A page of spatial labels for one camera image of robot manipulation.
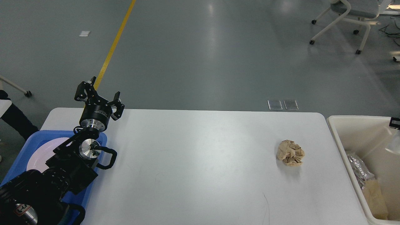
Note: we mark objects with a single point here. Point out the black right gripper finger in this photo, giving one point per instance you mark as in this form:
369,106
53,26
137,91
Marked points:
394,123

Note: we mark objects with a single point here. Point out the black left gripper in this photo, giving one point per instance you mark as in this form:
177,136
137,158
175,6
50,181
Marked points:
96,115

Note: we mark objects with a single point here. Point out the white paper cup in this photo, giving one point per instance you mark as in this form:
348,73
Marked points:
393,145

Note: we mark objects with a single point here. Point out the aluminium foil tray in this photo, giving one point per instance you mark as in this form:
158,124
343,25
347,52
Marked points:
360,169

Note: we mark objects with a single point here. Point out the brown paper bag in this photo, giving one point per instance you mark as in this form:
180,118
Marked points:
375,200

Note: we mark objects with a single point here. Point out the pink plastic plate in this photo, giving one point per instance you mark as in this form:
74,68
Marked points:
38,160

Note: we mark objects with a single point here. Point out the brown paper ball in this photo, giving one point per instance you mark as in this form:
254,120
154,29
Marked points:
290,153

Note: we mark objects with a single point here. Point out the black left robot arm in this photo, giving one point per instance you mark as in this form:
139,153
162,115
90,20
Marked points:
34,197

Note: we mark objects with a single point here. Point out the beige plastic bin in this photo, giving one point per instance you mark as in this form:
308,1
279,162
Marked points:
368,137

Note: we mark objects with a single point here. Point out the white chair leg left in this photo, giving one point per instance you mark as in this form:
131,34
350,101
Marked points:
26,93

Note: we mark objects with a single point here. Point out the person leg dark trousers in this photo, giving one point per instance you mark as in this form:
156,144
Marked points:
14,117

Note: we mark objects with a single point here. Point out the blue plastic tray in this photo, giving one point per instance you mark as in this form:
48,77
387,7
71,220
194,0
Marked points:
31,145

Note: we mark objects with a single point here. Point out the white office chair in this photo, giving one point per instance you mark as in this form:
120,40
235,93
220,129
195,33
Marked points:
359,12

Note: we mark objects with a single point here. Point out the silver floor socket plate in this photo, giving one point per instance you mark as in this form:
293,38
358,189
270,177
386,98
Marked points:
275,105

